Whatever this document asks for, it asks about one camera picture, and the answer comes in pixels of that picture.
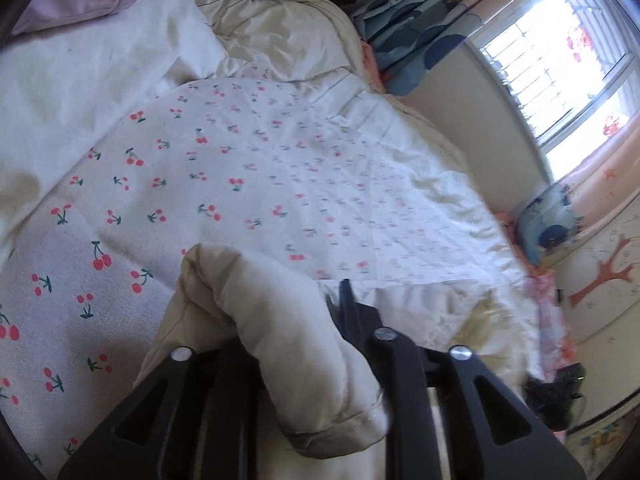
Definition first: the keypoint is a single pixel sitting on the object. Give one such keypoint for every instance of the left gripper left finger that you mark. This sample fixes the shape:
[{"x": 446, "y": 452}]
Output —
[{"x": 193, "y": 417}]

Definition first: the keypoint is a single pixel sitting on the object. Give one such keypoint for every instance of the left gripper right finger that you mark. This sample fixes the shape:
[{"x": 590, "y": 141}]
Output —
[{"x": 451, "y": 416}]

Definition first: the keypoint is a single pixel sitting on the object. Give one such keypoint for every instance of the cream quilted coat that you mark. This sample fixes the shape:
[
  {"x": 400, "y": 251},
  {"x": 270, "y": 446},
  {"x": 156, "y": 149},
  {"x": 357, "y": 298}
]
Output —
[{"x": 326, "y": 416}]

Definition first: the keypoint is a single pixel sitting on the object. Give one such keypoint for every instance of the pink floral blanket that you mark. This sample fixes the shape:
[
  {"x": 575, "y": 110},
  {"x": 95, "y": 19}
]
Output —
[{"x": 557, "y": 347}]

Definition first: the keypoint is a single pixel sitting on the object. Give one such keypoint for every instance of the right blue whale curtain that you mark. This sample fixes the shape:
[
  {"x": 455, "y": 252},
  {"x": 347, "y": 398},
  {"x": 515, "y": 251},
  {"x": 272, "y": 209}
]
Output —
[{"x": 547, "y": 223}]

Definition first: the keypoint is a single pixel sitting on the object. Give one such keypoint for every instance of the blue whale curtain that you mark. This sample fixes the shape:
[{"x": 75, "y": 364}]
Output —
[
  {"x": 409, "y": 37},
  {"x": 547, "y": 223}
]

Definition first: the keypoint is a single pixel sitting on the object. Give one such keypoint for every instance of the cherry print bed sheet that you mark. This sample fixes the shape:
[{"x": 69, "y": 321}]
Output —
[{"x": 326, "y": 178}]

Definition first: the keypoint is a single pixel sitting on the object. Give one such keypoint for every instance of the window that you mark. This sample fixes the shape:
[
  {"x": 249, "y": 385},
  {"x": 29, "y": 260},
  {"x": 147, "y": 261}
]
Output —
[{"x": 571, "y": 68}]

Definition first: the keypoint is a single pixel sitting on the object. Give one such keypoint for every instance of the cream striped duvet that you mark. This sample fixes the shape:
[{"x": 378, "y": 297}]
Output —
[{"x": 63, "y": 91}]

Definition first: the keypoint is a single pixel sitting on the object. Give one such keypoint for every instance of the left blue whale curtain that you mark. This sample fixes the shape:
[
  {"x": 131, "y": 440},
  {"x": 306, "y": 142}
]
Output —
[{"x": 409, "y": 37}]

